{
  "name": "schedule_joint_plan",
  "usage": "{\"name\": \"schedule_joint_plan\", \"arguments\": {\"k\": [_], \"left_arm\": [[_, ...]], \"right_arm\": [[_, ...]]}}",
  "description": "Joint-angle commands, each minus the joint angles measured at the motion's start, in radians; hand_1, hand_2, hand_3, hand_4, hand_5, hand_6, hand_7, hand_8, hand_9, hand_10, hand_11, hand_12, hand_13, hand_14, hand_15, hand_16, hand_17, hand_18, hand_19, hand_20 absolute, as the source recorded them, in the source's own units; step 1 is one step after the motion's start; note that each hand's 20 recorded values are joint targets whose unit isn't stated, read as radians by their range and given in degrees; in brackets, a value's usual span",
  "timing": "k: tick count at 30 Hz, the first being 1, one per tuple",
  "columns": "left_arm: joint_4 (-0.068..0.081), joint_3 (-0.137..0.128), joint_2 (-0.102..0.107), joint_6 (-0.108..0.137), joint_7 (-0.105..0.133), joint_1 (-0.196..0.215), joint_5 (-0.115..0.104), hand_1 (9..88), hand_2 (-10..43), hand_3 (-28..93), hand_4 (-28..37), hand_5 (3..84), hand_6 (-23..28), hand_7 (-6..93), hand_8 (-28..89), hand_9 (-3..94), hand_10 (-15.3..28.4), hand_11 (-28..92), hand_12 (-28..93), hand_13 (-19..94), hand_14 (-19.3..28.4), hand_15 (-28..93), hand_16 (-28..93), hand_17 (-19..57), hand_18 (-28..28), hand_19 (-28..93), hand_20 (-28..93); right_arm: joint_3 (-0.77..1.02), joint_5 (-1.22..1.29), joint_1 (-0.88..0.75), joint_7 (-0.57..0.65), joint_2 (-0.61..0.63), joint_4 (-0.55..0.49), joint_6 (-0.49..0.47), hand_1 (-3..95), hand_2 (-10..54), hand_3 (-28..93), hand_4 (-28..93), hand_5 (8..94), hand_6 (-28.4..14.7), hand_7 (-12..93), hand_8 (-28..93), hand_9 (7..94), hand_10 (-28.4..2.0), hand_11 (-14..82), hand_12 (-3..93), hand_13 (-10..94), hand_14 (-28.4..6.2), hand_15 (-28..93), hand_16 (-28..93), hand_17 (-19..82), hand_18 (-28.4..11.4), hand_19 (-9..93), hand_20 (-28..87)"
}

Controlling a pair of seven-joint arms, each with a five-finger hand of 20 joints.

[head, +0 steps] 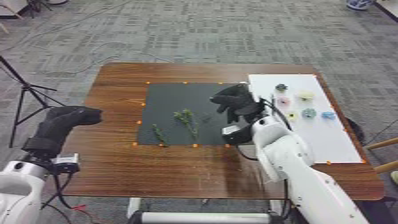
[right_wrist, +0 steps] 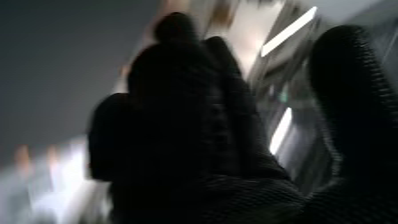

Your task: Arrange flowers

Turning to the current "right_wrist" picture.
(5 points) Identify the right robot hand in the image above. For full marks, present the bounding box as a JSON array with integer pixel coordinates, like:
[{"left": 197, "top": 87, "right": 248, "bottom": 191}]
[{"left": 86, "top": 11, "right": 398, "bottom": 224}]

